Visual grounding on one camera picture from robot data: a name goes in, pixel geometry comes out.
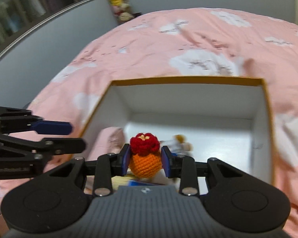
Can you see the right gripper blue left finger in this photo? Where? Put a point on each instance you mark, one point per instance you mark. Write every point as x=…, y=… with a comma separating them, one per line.
x=124, y=160

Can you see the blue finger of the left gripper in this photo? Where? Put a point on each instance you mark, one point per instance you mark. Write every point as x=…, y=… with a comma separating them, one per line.
x=51, y=127
x=60, y=146

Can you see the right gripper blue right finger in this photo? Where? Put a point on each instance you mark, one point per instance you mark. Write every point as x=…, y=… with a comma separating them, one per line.
x=170, y=163

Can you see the sailor bear plush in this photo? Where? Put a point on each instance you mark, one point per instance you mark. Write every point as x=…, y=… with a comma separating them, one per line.
x=178, y=145

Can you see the crochet orange red flower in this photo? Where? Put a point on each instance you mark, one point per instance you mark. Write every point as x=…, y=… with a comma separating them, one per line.
x=145, y=160

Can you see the pink zip pouch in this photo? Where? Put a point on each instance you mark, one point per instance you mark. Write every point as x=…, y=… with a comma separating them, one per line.
x=109, y=140

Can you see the white crochet bunny doll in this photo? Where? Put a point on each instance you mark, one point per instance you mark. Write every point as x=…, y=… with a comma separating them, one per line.
x=158, y=179

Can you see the orange cardboard storage box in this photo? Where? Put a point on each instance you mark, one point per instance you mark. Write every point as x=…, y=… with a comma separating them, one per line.
x=228, y=118

